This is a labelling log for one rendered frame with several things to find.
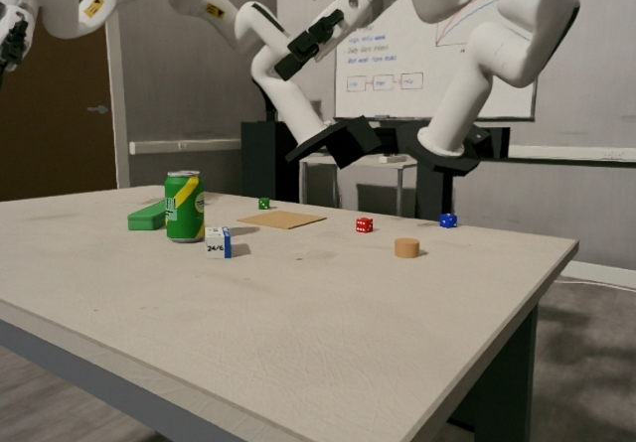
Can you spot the green soda can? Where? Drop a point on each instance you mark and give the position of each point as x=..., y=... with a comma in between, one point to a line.
x=184, y=205

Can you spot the red die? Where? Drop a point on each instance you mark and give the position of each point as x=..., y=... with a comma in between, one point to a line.
x=364, y=225

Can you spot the tan short cylinder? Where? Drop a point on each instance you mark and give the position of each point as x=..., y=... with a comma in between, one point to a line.
x=407, y=247

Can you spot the tan flat mat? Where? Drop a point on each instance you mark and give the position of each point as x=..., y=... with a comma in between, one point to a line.
x=281, y=219

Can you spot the blue die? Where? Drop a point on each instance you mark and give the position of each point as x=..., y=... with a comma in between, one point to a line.
x=448, y=220

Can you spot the green rectangular box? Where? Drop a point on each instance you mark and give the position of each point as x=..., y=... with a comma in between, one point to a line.
x=150, y=218

